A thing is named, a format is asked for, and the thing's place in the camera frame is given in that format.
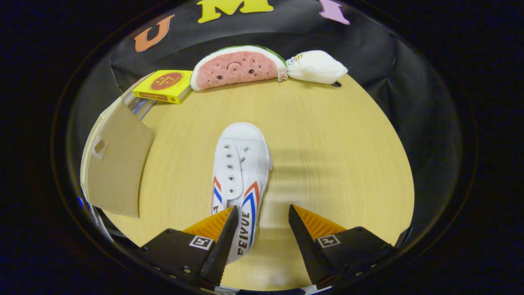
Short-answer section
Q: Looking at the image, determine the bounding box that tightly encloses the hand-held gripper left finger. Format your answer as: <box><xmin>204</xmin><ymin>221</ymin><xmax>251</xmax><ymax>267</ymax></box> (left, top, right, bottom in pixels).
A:
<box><xmin>137</xmin><ymin>206</ymin><xmax>239</xmax><ymax>287</ymax></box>

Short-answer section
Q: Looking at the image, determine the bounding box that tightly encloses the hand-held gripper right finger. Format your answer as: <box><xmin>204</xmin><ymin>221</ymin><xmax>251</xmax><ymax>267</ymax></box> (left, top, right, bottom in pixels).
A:
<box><xmin>289</xmin><ymin>204</ymin><xmax>395</xmax><ymax>289</ymax></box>

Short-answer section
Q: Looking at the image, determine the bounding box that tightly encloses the white canvas shoe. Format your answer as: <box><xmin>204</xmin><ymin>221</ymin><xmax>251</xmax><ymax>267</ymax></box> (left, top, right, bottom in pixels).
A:
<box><xmin>211</xmin><ymin>122</ymin><xmax>273</xmax><ymax>264</ymax></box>

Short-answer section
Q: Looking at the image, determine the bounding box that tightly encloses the beige fabric storage box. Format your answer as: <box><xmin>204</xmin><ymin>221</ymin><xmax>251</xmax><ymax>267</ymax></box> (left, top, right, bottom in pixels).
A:
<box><xmin>81</xmin><ymin>73</ymin><xmax>157</xmax><ymax>218</ymax></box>

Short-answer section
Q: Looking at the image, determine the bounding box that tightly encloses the yellow book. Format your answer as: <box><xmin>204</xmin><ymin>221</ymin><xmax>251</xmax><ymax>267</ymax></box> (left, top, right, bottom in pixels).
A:
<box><xmin>132</xmin><ymin>70</ymin><xmax>194</xmax><ymax>104</ymax></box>

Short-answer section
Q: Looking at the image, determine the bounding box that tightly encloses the white plush toy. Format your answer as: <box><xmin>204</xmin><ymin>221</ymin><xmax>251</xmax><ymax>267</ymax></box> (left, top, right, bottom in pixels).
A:
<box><xmin>286</xmin><ymin>50</ymin><xmax>348</xmax><ymax>87</ymax></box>

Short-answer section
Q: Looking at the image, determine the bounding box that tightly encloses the watermelon slice plush toy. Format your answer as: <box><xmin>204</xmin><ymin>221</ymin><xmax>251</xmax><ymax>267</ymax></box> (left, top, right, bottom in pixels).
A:
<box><xmin>190</xmin><ymin>45</ymin><xmax>288</xmax><ymax>91</ymax></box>

